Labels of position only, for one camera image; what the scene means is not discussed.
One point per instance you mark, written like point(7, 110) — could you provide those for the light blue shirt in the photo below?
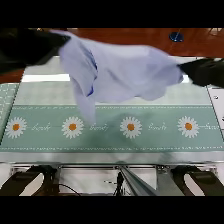
point(126, 73)

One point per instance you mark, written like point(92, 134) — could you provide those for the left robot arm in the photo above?
point(23, 46)

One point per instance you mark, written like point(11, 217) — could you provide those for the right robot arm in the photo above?
point(205, 71)

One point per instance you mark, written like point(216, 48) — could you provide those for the silver frame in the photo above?
point(140, 186)

